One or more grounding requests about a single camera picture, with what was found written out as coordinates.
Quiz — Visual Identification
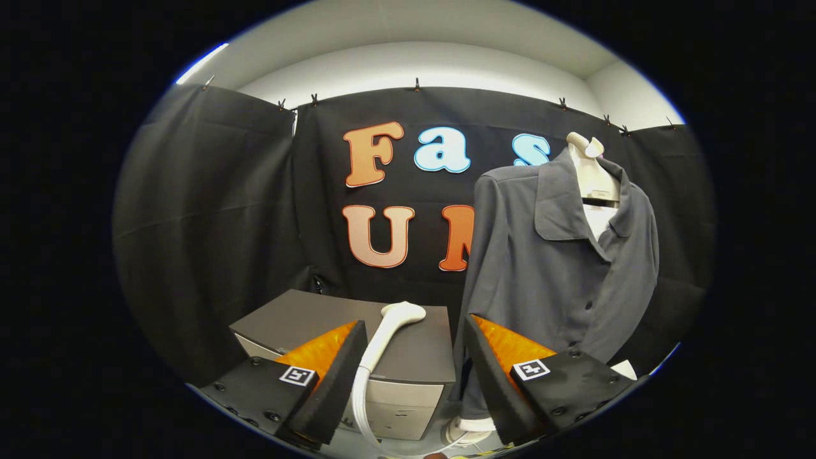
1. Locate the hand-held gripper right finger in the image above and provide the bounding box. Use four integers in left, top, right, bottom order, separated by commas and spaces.
464, 314, 638, 446

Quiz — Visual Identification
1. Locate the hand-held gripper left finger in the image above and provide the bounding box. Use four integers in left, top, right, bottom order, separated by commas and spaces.
200, 320, 368, 450

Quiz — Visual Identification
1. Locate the white garment steamer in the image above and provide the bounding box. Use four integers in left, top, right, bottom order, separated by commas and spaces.
351, 302, 472, 458

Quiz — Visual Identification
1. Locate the grey button-up shirt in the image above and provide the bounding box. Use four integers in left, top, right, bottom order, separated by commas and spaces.
449, 148, 660, 421

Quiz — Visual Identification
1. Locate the white stand base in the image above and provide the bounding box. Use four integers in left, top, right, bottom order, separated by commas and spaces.
443, 418, 495, 447

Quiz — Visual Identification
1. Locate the grey drawer cabinet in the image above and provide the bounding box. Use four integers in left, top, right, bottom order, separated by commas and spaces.
228, 289, 456, 442

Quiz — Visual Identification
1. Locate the black backdrop cloth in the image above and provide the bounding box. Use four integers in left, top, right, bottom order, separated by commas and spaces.
113, 83, 718, 390

